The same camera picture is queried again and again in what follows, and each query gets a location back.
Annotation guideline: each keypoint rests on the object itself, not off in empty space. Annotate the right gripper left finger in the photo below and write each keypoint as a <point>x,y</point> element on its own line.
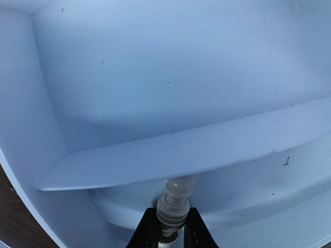
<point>146,235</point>

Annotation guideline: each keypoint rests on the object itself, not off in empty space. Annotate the white plastic tray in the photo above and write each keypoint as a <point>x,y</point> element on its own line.
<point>103,101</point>

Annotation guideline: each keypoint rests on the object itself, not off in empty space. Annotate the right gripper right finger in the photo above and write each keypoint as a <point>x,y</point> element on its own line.
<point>196,234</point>

